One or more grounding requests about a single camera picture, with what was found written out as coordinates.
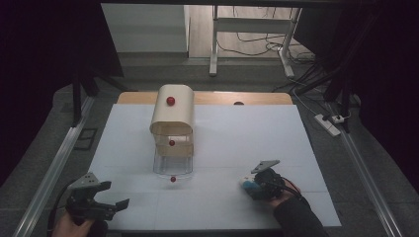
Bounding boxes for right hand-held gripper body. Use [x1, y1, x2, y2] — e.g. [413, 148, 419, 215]
[250, 160, 287, 200]

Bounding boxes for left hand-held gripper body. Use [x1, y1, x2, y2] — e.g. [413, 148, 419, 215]
[65, 172, 117, 221]

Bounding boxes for white and blue plush toy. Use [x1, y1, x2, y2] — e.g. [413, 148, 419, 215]
[241, 176, 262, 193]

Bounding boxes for clear drawer with red knob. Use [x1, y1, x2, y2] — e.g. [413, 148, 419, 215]
[152, 147, 195, 184]

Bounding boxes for small wooden drawer cabinet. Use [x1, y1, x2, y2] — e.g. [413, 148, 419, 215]
[149, 84, 196, 157]

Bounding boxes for person's right hand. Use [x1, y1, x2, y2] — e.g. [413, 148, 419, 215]
[269, 183, 300, 209]

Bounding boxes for person's left hand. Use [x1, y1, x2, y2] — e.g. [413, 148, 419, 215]
[51, 210, 100, 237]

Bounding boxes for white table mat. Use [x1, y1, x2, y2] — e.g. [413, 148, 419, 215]
[88, 104, 342, 231]

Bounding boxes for white power strip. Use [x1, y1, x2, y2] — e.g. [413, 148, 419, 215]
[314, 114, 342, 137]

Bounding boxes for black metal stand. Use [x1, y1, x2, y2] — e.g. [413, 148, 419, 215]
[69, 65, 129, 128]
[294, 13, 379, 134]

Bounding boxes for black curtain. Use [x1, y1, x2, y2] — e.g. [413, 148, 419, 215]
[293, 0, 419, 194]
[0, 0, 126, 187]

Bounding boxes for red gripper cable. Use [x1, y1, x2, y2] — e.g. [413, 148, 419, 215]
[282, 177, 302, 196]

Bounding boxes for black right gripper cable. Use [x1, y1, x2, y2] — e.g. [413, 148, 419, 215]
[265, 182, 304, 199]

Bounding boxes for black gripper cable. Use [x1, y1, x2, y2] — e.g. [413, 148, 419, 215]
[265, 182, 304, 199]
[46, 184, 72, 237]

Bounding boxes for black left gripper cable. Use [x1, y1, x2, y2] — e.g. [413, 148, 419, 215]
[46, 184, 72, 237]

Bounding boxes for aluminium floor rail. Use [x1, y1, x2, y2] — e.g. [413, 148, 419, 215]
[325, 102, 405, 237]
[12, 96, 96, 237]

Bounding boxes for white cable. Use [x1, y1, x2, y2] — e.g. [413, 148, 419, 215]
[292, 88, 320, 117]

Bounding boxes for black floor cables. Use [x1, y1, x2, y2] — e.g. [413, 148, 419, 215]
[216, 6, 319, 93]

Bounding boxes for white metal desk frame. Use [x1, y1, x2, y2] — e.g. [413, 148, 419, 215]
[209, 5, 302, 79]

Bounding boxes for white wall panel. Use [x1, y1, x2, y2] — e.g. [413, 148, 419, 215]
[101, 3, 191, 53]

